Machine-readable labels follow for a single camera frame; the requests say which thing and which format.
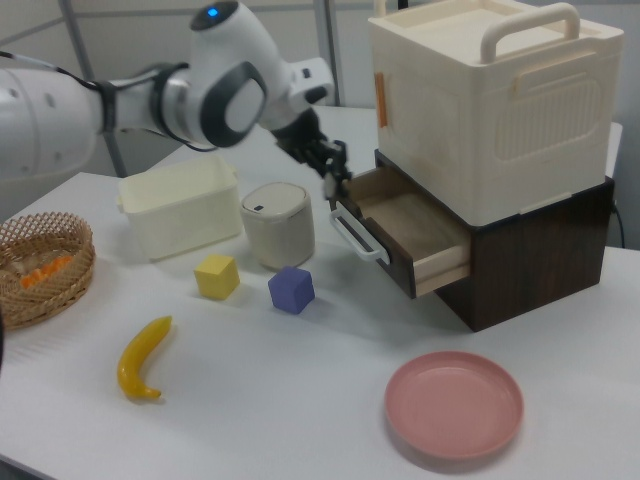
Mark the cream plastic storage box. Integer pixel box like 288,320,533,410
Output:
367,0,626,224

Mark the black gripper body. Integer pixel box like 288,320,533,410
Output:
271,110,332,167

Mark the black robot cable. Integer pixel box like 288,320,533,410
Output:
0,50,217,153

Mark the orange tape strip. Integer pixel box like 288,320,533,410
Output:
374,71,390,129

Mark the orange toy food piece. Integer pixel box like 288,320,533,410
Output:
20,255,74,290

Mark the black cable behind cabinet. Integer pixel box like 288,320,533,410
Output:
611,199,627,249

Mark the yellow cube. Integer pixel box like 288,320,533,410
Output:
193,253,241,301

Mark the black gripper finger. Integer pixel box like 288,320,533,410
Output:
307,147,337,177
327,140,355,182

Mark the open wooden drawer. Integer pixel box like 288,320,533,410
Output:
327,166,472,301

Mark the pink plastic plate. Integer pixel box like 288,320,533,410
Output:
383,350,525,460

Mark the woven wicker basket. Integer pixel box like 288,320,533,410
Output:
0,211,97,331

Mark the white drawer handle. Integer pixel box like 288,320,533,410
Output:
328,207,391,264

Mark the dark wood drawer cabinet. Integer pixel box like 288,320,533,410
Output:
373,149,616,333

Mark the yellow toy banana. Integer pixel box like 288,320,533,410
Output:
116,315,174,401

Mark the cream open plastic bin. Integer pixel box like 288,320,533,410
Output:
116,154,245,262

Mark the purple cube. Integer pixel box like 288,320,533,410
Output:
267,266,316,317

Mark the beige small trash can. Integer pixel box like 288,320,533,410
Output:
239,182,317,268

